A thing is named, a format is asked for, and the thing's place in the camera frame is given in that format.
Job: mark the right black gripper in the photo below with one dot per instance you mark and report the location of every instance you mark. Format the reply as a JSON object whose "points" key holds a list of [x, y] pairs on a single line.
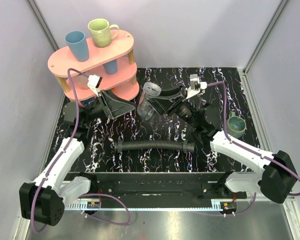
{"points": [[164, 104]]}

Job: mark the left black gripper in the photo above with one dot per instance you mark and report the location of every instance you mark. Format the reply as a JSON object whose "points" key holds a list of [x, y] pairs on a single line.
{"points": [[103, 104]]}

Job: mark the clear plastic canister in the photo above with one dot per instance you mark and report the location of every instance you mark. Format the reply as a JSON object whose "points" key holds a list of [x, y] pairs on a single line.
{"points": [[144, 108]]}

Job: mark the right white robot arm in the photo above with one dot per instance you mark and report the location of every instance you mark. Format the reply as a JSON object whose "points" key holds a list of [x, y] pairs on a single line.
{"points": [[273, 174]]}

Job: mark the dark blue cup bottom shelf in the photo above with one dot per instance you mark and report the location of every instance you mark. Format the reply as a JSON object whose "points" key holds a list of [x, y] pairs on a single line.
{"points": [[88, 103]]}

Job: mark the blue cup middle shelf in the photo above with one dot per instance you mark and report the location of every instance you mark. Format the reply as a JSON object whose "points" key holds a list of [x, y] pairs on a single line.
{"points": [[111, 67]]}

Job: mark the pink three-tier wooden shelf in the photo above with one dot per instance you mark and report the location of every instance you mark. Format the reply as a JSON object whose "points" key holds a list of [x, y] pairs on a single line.
{"points": [[123, 83]]}

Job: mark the white faceted cup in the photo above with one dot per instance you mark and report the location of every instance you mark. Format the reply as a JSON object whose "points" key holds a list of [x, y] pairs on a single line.
{"points": [[82, 81]]}

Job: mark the teal ceramic cup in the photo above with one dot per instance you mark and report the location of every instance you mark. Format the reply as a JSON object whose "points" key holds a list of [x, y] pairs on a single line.
{"points": [[236, 126]]}

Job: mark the blue plastic tumbler on top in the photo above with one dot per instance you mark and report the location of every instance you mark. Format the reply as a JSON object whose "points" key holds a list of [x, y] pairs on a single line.
{"points": [[77, 43]]}

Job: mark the green ceramic mug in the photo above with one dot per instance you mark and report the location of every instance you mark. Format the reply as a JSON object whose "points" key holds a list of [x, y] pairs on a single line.
{"points": [[102, 33]]}

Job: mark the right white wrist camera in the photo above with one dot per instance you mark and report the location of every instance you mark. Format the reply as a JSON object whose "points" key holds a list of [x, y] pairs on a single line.
{"points": [[196, 86]]}

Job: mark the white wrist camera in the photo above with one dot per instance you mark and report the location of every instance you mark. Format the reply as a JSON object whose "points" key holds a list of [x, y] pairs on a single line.
{"points": [[196, 86], [94, 82]]}

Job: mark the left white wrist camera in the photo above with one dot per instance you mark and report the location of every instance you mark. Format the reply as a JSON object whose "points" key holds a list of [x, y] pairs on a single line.
{"points": [[94, 82]]}

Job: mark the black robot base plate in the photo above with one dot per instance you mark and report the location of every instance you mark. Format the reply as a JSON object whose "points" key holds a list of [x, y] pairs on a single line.
{"points": [[152, 190]]}

